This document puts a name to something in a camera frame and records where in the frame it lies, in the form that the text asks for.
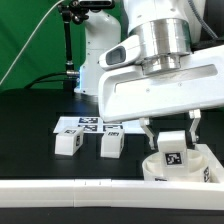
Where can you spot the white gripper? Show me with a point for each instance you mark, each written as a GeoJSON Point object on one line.
{"type": "Point", "coordinates": [127, 94]}

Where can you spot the white round stool seat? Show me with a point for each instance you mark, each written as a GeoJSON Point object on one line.
{"type": "Point", "coordinates": [198, 168]}

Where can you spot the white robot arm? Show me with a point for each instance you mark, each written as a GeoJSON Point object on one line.
{"type": "Point", "coordinates": [154, 72]}

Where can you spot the white marker sheet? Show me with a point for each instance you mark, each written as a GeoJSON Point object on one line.
{"type": "Point", "coordinates": [97, 125]}

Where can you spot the white L-shaped fence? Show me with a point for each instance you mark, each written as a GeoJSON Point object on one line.
{"type": "Point", "coordinates": [118, 193]}

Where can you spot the black camera stand pole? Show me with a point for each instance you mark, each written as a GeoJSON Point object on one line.
{"type": "Point", "coordinates": [102, 32]}

